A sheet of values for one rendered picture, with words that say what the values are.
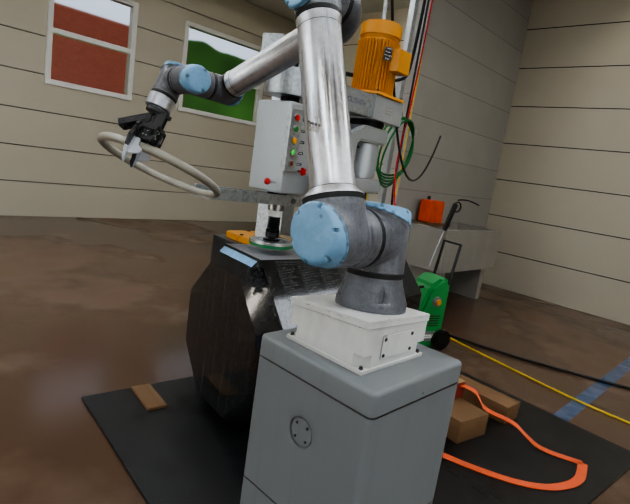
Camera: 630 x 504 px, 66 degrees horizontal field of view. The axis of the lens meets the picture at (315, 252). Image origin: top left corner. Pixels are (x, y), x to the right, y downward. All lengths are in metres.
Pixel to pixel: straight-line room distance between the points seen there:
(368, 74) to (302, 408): 2.03
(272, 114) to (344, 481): 1.65
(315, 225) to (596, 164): 6.09
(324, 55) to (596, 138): 6.01
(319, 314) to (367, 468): 0.37
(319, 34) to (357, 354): 0.76
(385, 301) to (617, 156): 5.90
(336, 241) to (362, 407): 0.37
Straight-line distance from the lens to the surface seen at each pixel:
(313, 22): 1.27
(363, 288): 1.23
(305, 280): 2.30
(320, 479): 1.29
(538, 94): 7.40
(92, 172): 8.32
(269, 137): 2.34
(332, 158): 1.14
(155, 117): 1.79
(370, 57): 2.87
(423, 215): 5.69
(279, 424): 1.35
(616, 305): 6.94
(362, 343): 1.15
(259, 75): 1.64
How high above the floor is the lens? 1.31
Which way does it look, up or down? 10 degrees down
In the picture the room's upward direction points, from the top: 8 degrees clockwise
